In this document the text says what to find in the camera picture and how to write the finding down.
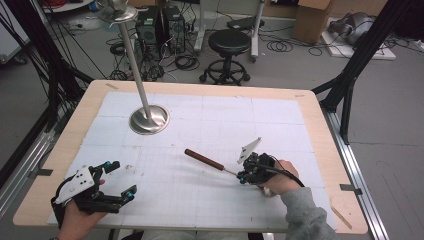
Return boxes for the white grid mat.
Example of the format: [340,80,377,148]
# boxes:
[46,91,338,232]

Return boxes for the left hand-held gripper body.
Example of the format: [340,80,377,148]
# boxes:
[49,162,123,216]

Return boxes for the black round stool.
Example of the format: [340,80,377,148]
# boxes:
[198,28,252,86]

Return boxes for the grey bag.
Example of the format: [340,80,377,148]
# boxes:
[327,12,376,46]

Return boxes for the person's left hand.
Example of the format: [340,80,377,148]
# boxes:
[57,179,108,240]

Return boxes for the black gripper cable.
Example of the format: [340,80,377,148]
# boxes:
[248,159,306,189]

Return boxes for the aluminium rail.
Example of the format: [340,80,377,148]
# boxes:
[0,129,57,219]
[323,109,390,240]

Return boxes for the coiled black cable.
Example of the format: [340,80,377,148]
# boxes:
[265,39,294,54]
[174,54,201,72]

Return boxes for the black flat device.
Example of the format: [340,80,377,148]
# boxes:
[226,15,266,31]

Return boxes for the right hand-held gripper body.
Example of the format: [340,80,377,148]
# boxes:
[236,136,278,186]

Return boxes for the metal ladle with wooden handle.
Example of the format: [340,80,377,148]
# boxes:
[184,148,278,198]

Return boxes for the black frame with cables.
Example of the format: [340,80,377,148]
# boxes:
[0,0,95,132]

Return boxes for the person's right hand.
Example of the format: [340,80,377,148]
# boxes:
[257,159,303,198]

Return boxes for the white foam board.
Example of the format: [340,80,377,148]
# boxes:
[320,31,398,62]

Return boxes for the black metal frame post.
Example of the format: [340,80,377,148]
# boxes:
[311,0,414,146]

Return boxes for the black table bracket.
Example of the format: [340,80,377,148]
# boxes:
[339,183,364,196]
[27,167,54,178]

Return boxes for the black computer tower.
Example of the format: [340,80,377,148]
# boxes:
[135,6,162,47]
[162,5,186,55]

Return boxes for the white stand leg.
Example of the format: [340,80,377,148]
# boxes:
[250,0,267,64]
[194,0,207,55]

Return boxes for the cardboard box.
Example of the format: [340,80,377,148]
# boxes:
[292,0,335,45]

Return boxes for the thin wooden strip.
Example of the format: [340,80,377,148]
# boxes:
[330,205,353,231]

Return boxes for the metal stand with round base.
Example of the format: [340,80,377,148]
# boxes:
[98,0,171,136]

